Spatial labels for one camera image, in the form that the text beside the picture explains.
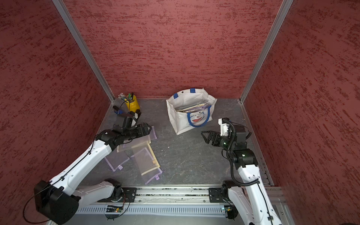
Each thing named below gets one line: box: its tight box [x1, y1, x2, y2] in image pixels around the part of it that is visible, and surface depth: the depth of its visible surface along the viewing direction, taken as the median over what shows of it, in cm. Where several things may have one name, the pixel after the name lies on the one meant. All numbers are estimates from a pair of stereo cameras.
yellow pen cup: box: [125, 94, 141, 113], surface depth 109 cm
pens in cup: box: [118, 92, 135, 104], surface depth 104 cm
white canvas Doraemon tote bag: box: [165, 87, 218, 136], surface depth 97 cm
